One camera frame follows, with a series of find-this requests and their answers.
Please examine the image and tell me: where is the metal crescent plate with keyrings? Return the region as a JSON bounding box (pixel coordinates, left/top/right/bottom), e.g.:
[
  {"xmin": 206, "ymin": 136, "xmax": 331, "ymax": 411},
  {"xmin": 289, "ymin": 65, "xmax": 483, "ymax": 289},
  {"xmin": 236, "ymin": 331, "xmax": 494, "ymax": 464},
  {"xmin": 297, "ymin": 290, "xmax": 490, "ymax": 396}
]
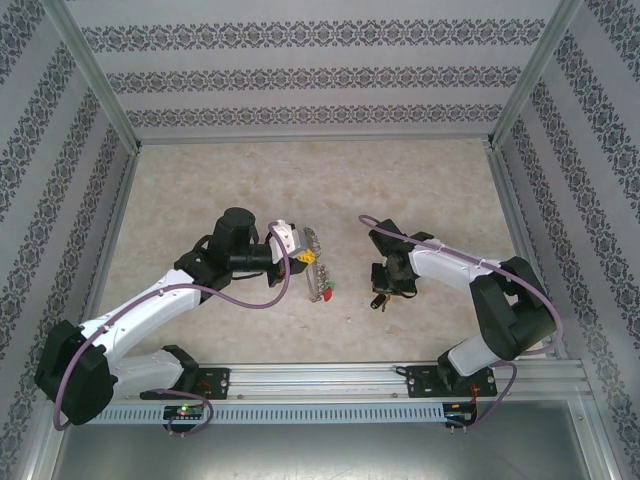
[{"xmin": 302, "ymin": 225, "xmax": 337, "ymax": 304}]

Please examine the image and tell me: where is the right small circuit board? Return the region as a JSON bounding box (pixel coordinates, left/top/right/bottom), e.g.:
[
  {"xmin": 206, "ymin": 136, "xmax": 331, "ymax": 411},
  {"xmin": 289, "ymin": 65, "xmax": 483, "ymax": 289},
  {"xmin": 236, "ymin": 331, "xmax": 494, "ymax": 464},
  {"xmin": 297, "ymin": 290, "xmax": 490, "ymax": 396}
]
[{"xmin": 443, "ymin": 401, "xmax": 480, "ymax": 427}]

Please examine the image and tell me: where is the small circuit board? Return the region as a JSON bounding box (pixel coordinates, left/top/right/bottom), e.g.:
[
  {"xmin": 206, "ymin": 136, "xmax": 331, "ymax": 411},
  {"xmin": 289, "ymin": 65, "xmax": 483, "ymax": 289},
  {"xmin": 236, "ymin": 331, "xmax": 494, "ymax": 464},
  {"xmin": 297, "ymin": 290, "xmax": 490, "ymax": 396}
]
[
  {"xmin": 162, "ymin": 404, "xmax": 208, "ymax": 421},
  {"xmin": 443, "ymin": 401, "xmax": 480, "ymax": 427}
]

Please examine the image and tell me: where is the left small circuit board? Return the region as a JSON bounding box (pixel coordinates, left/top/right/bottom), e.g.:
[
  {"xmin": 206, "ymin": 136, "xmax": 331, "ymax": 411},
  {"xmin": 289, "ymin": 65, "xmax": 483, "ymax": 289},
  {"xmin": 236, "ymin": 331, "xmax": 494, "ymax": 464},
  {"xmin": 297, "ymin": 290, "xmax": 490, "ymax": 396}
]
[{"xmin": 162, "ymin": 404, "xmax": 208, "ymax": 421}]

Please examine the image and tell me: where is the grey sheet metal panel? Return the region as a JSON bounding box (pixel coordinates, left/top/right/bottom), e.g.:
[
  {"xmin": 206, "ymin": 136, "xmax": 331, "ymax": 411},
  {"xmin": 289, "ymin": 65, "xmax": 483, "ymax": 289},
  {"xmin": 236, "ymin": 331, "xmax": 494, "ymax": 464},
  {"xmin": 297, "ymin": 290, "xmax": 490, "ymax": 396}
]
[{"xmin": 47, "ymin": 399, "xmax": 616, "ymax": 480}]

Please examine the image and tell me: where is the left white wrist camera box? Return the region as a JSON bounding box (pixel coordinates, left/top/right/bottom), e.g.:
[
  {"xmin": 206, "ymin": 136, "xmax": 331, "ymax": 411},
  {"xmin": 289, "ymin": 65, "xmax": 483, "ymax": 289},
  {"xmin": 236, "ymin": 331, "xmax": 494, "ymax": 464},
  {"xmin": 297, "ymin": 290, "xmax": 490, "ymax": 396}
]
[{"xmin": 267, "ymin": 218, "xmax": 307, "ymax": 262}]

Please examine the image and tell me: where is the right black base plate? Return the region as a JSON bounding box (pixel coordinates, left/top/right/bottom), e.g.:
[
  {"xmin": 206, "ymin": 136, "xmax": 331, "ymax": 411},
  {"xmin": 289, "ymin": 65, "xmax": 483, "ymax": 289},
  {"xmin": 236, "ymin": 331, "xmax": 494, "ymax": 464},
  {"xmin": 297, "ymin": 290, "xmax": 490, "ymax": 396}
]
[{"xmin": 404, "ymin": 363, "xmax": 500, "ymax": 400}]

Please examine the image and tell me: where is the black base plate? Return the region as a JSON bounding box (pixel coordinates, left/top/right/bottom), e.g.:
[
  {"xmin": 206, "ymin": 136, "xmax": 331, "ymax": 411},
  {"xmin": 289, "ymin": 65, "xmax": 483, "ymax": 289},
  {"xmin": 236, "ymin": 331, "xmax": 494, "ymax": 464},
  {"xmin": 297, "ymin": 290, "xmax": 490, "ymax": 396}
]
[
  {"xmin": 138, "ymin": 367, "xmax": 232, "ymax": 401},
  {"xmin": 404, "ymin": 363, "xmax": 500, "ymax": 400}
]

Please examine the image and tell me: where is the aluminium frame cross bar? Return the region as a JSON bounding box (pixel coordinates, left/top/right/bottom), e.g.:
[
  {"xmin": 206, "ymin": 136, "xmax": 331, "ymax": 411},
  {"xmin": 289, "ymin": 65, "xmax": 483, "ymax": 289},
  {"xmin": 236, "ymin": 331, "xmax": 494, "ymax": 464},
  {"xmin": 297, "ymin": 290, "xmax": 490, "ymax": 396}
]
[{"xmin": 135, "ymin": 132, "xmax": 494, "ymax": 147}]

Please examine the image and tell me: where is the aluminium mounting rail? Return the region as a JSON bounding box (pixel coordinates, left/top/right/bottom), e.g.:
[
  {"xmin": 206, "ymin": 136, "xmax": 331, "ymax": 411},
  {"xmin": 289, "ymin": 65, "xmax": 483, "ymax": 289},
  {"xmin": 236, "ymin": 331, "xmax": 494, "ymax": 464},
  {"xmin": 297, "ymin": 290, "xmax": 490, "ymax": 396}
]
[{"xmin": 47, "ymin": 362, "xmax": 587, "ymax": 402}]

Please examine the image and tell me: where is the aluminium side rail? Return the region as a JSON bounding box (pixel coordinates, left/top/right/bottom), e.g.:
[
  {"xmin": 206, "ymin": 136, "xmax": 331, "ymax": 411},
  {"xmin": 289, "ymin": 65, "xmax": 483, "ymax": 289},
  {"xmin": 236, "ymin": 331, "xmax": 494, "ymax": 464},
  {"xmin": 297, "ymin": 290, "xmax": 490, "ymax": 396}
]
[
  {"xmin": 485, "ymin": 144, "xmax": 586, "ymax": 364},
  {"xmin": 67, "ymin": 147, "xmax": 142, "ymax": 366}
]

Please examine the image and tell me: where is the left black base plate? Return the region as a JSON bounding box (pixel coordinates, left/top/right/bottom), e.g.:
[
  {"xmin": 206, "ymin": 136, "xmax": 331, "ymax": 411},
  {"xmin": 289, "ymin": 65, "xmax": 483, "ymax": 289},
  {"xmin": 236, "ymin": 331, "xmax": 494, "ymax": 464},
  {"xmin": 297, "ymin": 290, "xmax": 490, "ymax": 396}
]
[{"xmin": 138, "ymin": 367, "xmax": 232, "ymax": 401}]

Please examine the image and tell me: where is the slotted grey cable duct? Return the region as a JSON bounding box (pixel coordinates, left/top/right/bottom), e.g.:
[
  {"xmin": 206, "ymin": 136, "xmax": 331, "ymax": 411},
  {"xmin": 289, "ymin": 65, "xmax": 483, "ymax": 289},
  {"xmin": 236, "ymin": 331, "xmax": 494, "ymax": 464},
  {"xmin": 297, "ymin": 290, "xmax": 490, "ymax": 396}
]
[{"xmin": 66, "ymin": 403, "xmax": 447, "ymax": 425}]

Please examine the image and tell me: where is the aluminium frame post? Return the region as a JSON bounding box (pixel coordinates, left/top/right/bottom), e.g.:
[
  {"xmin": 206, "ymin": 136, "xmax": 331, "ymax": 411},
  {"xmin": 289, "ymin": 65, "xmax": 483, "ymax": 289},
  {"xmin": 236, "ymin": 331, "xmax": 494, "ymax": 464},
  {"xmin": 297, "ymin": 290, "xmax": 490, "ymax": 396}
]
[
  {"xmin": 39, "ymin": 0, "xmax": 142, "ymax": 151},
  {"xmin": 485, "ymin": 0, "xmax": 585, "ymax": 149}
]

